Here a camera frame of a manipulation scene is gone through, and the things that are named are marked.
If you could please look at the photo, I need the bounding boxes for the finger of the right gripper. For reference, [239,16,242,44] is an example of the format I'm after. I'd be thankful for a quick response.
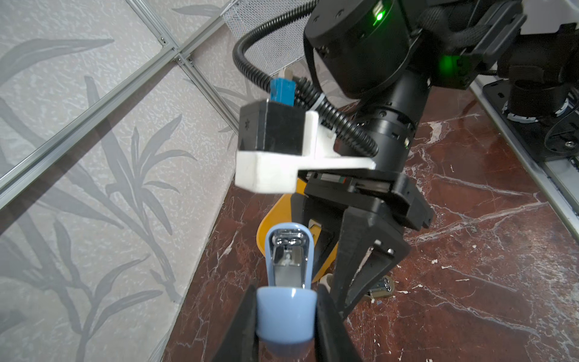
[290,194,339,281]
[330,207,410,318]

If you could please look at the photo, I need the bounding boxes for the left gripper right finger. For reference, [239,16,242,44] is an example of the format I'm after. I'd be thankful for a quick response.
[315,285,362,361]

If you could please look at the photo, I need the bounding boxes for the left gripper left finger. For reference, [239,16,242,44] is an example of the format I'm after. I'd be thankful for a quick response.
[212,285,259,362]

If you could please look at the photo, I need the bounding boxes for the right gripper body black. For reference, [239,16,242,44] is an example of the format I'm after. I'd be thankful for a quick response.
[298,171,434,231]

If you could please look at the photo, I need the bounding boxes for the beige small stapler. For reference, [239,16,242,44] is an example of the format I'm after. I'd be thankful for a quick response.
[363,275,395,301]

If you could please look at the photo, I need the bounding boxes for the light blue stapler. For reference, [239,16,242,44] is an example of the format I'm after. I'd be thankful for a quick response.
[255,221,318,358]

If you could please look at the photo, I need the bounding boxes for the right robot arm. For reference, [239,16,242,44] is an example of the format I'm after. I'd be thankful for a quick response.
[291,1,526,317]

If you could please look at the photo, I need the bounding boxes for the yellow plastic tray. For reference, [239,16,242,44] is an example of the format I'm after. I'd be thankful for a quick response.
[256,180,333,289]

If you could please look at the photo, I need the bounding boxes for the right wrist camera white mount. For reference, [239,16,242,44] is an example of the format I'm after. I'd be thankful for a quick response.
[235,78,378,194]

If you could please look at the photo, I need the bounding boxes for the white wire mesh basket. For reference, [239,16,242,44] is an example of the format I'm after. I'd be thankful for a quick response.
[221,0,318,75]

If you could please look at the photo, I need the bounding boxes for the aluminium front rail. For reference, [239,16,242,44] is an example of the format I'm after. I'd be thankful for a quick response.
[470,76,579,241]

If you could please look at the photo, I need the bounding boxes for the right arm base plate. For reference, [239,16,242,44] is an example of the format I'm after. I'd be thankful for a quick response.
[482,80,578,162]

